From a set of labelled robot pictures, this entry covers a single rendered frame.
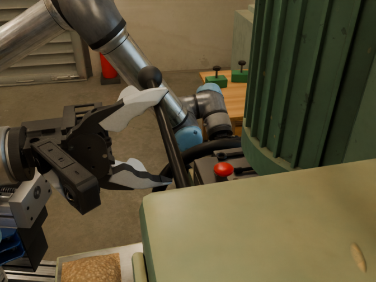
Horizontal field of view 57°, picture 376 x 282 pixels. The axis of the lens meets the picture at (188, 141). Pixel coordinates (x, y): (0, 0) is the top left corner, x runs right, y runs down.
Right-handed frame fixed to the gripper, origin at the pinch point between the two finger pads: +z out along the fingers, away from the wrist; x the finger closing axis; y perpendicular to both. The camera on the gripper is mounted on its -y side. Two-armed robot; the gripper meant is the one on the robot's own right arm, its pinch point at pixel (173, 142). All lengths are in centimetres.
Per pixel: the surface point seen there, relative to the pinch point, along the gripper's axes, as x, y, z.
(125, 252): 18.4, -1.7, -8.5
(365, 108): -18.2, -24.7, 5.5
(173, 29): 75, 283, 54
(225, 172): 6.3, -0.6, 7.6
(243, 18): 46, 205, 92
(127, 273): 18.3, -5.7, -8.5
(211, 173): 7.8, 1.3, 6.1
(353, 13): -22.0, -21.4, 6.0
